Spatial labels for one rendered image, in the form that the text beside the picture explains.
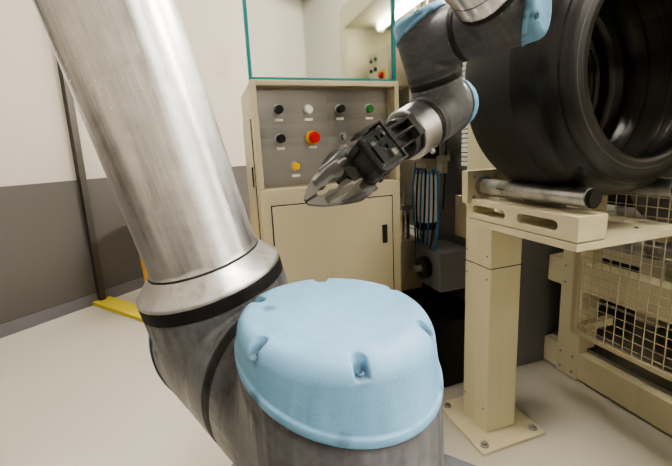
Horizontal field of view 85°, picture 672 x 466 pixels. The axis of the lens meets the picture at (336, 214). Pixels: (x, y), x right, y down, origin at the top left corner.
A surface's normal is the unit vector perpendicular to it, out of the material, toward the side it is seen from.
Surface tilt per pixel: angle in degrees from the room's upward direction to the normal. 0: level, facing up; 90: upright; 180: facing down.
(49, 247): 90
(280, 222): 90
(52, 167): 90
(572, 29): 87
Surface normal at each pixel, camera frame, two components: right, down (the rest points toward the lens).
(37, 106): 0.86, 0.05
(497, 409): 0.32, 0.15
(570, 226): -0.95, 0.10
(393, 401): 0.45, -0.01
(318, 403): -0.14, 0.04
